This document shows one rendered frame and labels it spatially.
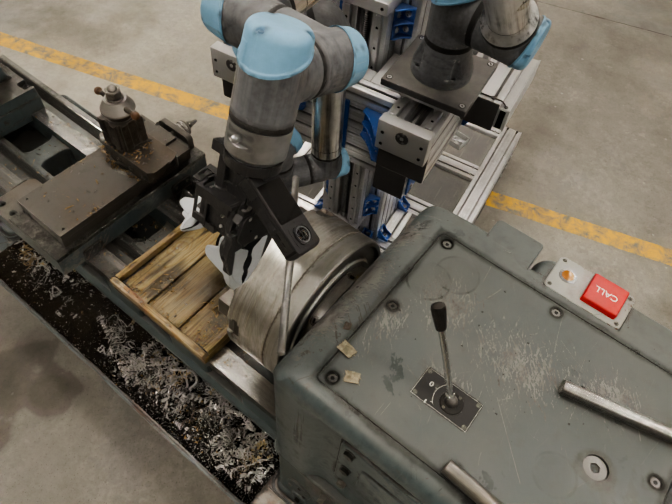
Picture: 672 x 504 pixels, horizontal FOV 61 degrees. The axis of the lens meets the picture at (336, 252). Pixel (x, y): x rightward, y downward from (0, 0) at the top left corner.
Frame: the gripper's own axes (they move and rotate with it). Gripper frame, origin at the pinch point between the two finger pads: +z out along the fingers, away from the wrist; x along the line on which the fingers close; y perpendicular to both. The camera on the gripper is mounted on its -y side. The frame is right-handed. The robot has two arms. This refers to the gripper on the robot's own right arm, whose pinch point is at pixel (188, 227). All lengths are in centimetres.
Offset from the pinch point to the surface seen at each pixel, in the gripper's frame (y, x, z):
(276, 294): -30.0, 12.3, 5.6
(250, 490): -34, -53, 23
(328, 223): -27.7, 13.8, -11.0
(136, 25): 208, -106, -131
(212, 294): -5.0, -19.5, 1.3
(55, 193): 38.3, -10.5, 8.6
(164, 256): 11.2, -19.3, 1.2
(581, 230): -62, -109, -165
